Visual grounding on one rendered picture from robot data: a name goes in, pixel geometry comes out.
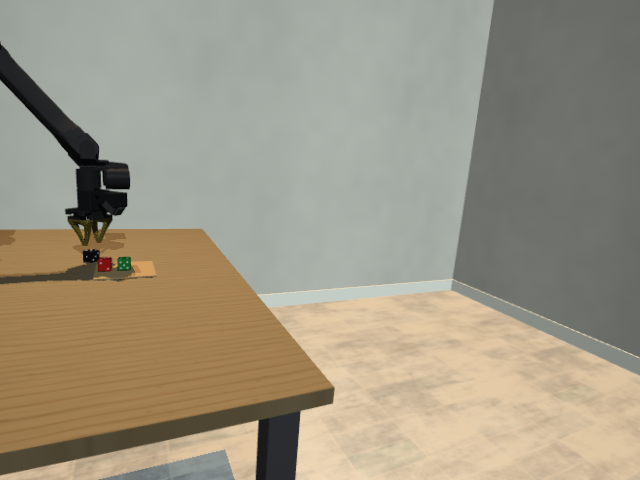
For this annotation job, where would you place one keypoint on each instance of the black die with white pips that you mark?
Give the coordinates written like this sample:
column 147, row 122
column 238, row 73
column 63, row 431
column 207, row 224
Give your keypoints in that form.
column 91, row 255

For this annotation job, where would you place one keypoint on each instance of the red die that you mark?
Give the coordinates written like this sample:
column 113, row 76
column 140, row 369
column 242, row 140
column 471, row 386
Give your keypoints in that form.
column 104, row 264

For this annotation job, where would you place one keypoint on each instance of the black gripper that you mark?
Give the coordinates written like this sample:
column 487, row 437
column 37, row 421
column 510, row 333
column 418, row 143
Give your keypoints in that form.
column 96, row 216

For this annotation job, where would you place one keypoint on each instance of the green die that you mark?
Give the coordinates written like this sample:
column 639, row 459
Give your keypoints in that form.
column 124, row 263

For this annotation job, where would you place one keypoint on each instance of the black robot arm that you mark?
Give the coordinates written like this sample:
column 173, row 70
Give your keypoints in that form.
column 81, row 147

